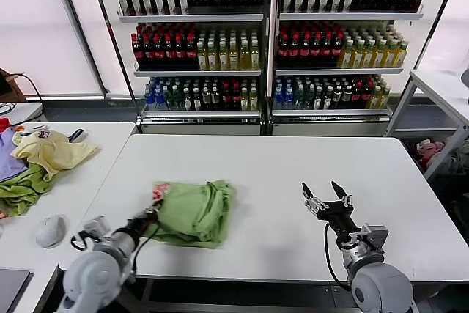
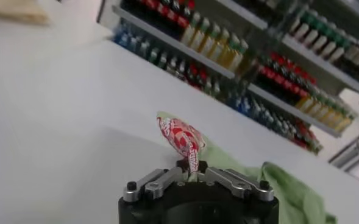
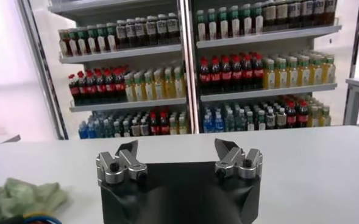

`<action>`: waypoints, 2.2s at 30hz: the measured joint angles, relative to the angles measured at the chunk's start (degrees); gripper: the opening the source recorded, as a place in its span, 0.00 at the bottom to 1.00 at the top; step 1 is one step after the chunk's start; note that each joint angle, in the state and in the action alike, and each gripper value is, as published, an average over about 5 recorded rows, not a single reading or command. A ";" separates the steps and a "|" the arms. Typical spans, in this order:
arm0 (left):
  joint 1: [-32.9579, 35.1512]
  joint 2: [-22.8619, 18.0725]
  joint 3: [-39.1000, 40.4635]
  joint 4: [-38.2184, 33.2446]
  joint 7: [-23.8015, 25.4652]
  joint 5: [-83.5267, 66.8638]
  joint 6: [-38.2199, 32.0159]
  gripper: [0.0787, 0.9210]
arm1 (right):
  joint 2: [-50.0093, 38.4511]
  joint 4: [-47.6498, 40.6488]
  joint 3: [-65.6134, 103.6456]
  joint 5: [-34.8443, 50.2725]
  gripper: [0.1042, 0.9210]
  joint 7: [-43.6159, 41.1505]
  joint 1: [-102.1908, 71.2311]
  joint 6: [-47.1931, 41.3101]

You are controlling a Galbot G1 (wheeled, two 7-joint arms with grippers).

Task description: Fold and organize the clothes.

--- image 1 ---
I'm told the light grey computer mouse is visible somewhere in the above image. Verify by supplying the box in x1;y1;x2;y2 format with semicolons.
35;215;69;249

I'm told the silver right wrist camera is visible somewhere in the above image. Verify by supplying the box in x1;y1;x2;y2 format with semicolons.
357;223;389;254

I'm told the white metal side table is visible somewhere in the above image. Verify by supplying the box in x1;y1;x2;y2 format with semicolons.
384;69;469;182

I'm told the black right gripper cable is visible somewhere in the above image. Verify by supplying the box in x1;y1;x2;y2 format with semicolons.
323;223;352;290

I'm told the beverage shelving unit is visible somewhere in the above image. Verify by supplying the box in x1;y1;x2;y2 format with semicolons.
116;0;273;136
270;0;428;137

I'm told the dark grey laptop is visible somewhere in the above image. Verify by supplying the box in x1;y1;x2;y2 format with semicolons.
0;268;31;313

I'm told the brown cardboard box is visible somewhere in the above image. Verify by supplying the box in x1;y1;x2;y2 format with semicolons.
0;68;25;103

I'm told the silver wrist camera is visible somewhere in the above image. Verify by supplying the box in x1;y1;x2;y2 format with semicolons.
357;223;389;254
83;216;111;240

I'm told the cola bottle red cap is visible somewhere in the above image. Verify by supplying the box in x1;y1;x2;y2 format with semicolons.
174;34;185;70
331;33;344;68
131;34;144;70
142;34;154;70
152;34;165;70
298;34;311;68
320;33;333;68
163;34;175;70
185;33;197;70
276;34;289;68
309;33;322;68
287;34;300;68

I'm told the pink clothes pile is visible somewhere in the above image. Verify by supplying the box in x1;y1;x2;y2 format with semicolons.
413;139;446;167

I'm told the black desk cable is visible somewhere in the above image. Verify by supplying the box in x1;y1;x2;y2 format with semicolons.
14;73;43;101

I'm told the left beverage shelving unit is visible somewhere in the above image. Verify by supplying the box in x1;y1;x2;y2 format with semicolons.
116;0;273;136

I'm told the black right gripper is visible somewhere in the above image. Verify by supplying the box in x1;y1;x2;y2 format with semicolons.
302;180;362;235

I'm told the crumpled green garment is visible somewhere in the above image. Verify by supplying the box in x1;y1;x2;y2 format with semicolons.
0;162;54;218

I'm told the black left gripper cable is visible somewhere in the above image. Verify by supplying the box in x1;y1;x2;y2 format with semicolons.
131;223;160;287

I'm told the black left camera cable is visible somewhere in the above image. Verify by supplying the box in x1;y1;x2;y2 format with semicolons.
70;231;92;251

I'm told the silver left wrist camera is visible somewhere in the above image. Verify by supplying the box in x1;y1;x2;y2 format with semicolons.
83;216;111;240

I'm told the small dark bottle red cap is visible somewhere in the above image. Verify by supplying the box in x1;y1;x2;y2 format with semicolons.
361;81;372;108
351;81;362;108
220;84;231;111
229;84;240;111

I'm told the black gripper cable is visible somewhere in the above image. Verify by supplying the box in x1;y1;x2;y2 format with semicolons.
323;223;352;290
131;223;160;287

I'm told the pale yellow garment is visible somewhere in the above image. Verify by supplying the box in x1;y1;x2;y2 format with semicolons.
10;130;100;182

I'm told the purple garment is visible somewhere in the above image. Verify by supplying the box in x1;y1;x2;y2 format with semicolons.
0;128;29;183

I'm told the right beverage shelving unit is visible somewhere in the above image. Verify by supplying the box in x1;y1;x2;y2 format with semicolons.
270;0;428;137

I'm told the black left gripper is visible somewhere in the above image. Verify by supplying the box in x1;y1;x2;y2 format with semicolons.
128;207;161;235

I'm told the light green t-shirt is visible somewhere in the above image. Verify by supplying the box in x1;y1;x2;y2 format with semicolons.
148;180;237;249

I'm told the grey green clothes pile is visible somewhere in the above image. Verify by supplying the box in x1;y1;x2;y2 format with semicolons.
437;140;469;182

